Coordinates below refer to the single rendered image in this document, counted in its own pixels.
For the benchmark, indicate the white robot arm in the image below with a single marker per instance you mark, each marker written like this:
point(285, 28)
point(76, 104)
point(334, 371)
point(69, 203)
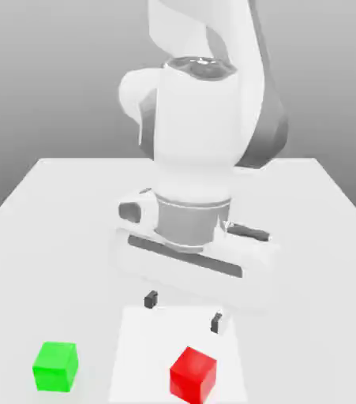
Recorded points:
point(193, 126)

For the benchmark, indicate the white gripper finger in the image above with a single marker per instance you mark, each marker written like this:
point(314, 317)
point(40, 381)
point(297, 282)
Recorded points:
point(150, 300)
point(215, 322)

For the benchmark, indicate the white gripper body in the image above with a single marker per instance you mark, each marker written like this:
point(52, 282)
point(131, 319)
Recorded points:
point(177, 271)

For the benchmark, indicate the small green cube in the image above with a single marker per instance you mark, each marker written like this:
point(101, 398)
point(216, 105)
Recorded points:
point(55, 367)

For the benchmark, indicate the small red cube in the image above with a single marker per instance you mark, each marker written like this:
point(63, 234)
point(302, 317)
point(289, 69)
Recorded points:
point(193, 375)

